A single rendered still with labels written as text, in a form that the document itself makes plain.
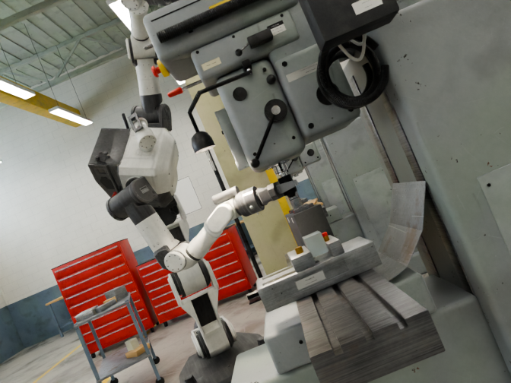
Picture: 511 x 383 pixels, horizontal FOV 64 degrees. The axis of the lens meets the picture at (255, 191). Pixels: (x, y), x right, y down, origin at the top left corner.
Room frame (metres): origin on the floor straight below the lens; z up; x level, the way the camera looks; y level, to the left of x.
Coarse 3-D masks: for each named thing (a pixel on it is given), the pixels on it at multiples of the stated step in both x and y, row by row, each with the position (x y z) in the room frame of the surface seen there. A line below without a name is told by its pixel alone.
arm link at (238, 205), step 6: (234, 186) 1.40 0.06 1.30; (222, 192) 1.41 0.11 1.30; (228, 192) 1.40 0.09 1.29; (234, 192) 1.39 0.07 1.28; (240, 192) 1.39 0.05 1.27; (216, 198) 1.41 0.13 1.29; (222, 198) 1.40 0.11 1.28; (228, 198) 1.40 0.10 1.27; (234, 198) 1.40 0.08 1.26; (240, 198) 1.37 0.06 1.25; (216, 204) 1.43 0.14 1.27; (234, 204) 1.38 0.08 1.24; (240, 204) 1.36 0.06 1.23; (234, 210) 1.38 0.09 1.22; (240, 210) 1.37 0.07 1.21; (246, 210) 1.37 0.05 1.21; (234, 216) 1.38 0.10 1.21; (246, 216) 1.39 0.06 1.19
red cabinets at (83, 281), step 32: (96, 256) 5.99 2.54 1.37; (128, 256) 6.18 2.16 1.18; (224, 256) 5.85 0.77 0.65; (64, 288) 5.97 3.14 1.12; (96, 288) 5.98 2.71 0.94; (128, 288) 6.01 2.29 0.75; (160, 288) 6.01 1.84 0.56; (224, 288) 5.89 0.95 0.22; (96, 320) 5.97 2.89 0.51; (128, 320) 6.00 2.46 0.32; (160, 320) 6.03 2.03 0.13
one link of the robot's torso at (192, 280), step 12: (180, 204) 1.90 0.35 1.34; (180, 216) 1.93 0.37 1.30; (168, 228) 1.86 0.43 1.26; (180, 228) 1.87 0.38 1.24; (180, 240) 1.89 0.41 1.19; (204, 264) 1.87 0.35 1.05; (180, 276) 1.82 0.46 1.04; (192, 276) 1.83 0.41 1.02; (204, 276) 1.85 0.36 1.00; (180, 288) 1.81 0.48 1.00; (192, 288) 1.84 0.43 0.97
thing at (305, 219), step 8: (296, 208) 1.72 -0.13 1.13; (304, 208) 1.62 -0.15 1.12; (312, 208) 1.61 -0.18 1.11; (320, 208) 1.61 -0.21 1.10; (288, 216) 1.72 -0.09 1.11; (296, 216) 1.60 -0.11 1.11; (304, 216) 1.60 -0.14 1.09; (312, 216) 1.61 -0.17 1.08; (320, 216) 1.61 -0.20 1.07; (296, 224) 1.62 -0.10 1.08; (304, 224) 1.60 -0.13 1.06; (312, 224) 1.60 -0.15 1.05; (320, 224) 1.61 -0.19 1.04; (328, 224) 1.61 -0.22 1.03; (296, 232) 1.69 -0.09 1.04; (304, 232) 1.60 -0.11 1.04; (312, 232) 1.60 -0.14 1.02; (328, 232) 1.61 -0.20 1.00; (296, 240) 1.79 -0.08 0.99
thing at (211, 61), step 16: (272, 16) 1.24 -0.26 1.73; (288, 16) 1.23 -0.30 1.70; (240, 32) 1.24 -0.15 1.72; (256, 32) 1.23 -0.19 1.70; (272, 32) 1.23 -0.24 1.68; (288, 32) 1.23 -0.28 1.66; (208, 48) 1.24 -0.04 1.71; (224, 48) 1.24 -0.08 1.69; (240, 48) 1.24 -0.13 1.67; (256, 48) 1.23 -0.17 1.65; (272, 48) 1.24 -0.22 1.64; (208, 64) 1.24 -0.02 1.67; (224, 64) 1.24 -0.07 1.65; (240, 64) 1.25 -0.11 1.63; (208, 80) 1.26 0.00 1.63
